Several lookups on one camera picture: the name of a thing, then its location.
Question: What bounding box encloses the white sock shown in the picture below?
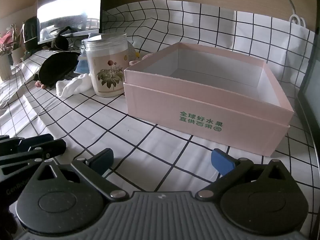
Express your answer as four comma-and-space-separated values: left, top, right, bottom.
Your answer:
55, 74, 93, 97

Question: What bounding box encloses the pink scrunchie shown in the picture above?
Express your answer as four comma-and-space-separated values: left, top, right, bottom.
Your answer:
129, 53, 155, 67

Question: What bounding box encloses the flower label plastic jar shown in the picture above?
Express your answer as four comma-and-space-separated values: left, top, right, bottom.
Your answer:
84, 33, 129, 97

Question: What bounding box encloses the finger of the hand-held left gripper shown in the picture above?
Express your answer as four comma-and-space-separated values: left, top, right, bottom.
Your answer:
0, 134, 54, 157
0, 140, 67, 178

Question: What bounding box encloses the black speaker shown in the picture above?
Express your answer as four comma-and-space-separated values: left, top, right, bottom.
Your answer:
21, 17, 38, 52

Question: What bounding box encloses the glossy black computer monitor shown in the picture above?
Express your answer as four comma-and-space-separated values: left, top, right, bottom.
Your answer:
37, 0, 103, 46

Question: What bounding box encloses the black checked white tablecloth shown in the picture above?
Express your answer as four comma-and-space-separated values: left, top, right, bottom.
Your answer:
0, 0, 320, 230

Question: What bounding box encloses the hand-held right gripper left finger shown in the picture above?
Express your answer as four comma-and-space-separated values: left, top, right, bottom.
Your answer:
37, 148, 130, 202

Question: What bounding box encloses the black oval soft pouch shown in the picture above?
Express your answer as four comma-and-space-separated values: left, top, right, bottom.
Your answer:
37, 51, 80, 87

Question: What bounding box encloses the red leaf potted plant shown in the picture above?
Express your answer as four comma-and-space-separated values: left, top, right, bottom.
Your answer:
0, 31, 13, 81

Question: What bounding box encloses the pink cardboard box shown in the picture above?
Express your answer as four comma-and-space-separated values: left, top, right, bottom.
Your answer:
123, 42, 295, 157

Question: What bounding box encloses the green potted plant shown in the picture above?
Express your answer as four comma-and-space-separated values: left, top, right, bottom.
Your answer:
10, 23, 25, 64

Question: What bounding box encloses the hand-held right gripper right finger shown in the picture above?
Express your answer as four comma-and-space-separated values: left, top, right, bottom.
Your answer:
196, 149, 292, 202

